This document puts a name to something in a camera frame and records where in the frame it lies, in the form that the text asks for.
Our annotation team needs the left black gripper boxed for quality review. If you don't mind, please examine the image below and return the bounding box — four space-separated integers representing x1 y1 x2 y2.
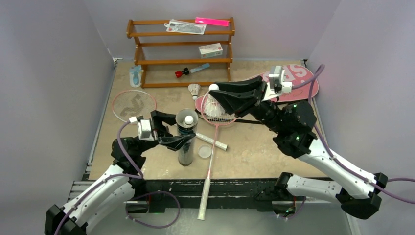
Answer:
135 111 195 155

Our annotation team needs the black shuttlecock tube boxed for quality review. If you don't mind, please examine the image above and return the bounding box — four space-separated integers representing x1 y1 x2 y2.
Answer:
176 109 199 166

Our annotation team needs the white shuttlecock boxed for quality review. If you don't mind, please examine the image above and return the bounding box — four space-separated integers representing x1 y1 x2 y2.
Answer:
188 84 201 100
184 115 194 128
202 84 225 117

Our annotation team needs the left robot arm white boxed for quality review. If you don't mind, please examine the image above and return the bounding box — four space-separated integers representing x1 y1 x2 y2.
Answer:
44 110 196 235

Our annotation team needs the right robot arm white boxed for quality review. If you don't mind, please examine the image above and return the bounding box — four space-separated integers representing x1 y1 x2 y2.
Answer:
209 76 388 219

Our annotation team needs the pink white badminton racket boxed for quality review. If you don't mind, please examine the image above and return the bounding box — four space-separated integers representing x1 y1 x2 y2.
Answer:
197 91 236 220

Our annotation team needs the pink badminton racket left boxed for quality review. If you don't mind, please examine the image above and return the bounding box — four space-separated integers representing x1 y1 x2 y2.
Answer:
112 90 213 153

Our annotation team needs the white shuttlecock inside tube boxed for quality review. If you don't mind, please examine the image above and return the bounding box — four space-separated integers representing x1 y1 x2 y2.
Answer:
184 115 194 128

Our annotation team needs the clear plastic tube lid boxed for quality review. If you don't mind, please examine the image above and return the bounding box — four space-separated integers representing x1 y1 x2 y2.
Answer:
197 144 212 159

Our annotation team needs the white red small box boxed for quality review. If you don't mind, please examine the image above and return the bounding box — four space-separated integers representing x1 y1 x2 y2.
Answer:
198 43 223 58

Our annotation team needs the pink sport racket bag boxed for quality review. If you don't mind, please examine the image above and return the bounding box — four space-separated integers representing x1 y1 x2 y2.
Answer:
195 64 319 112

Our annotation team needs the red black blue marker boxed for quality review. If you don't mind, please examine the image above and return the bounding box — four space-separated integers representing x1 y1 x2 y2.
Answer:
175 63 210 78

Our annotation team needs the light blue white device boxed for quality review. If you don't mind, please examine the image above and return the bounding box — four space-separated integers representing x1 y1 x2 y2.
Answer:
129 65 142 88

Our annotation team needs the wooden three-tier shelf rack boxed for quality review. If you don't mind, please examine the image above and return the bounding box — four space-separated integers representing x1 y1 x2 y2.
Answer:
126 17 235 88

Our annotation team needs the pink fluorescent bar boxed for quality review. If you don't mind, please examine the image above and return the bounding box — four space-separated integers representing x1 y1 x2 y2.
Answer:
195 17 230 27

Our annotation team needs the white packaged item on shelf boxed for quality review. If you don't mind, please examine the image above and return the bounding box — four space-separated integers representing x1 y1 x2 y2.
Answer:
164 19 207 35

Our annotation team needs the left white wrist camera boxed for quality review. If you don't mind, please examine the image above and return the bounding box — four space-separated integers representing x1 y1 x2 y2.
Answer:
129 116 154 141

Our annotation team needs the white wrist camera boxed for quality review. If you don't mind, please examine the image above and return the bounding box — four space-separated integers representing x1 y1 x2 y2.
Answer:
129 116 154 141
268 66 292 95

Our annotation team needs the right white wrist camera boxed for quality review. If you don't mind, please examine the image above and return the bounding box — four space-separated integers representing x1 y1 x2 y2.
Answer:
268 66 292 95

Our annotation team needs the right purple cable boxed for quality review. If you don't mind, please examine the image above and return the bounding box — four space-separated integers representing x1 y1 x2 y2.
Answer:
277 64 415 221

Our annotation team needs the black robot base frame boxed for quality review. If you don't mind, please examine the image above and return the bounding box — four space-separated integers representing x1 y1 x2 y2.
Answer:
66 173 312 215

